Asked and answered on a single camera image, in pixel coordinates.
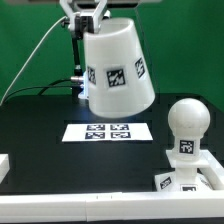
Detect white lamp shade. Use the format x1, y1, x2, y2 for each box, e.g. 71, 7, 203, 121
84, 18, 155, 118

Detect white lamp base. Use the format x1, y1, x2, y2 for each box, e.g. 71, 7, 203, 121
154, 150, 224, 192

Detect white left wall bar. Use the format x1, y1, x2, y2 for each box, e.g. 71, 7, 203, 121
0, 154, 10, 183

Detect black cables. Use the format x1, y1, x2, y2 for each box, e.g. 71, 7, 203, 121
6, 78, 84, 101

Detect black camera on stand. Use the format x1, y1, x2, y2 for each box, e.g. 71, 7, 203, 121
61, 12, 91, 98

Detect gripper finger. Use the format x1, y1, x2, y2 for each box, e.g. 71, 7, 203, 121
59, 0, 80, 32
89, 0, 107, 33

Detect white flat plate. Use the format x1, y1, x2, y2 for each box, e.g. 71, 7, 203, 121
62, 123, 153, 142

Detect white lamp bulb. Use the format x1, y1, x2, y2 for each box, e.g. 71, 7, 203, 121
168, 98, 210, 161

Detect white cable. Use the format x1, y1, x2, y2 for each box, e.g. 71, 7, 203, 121
0, 14, 69, 106

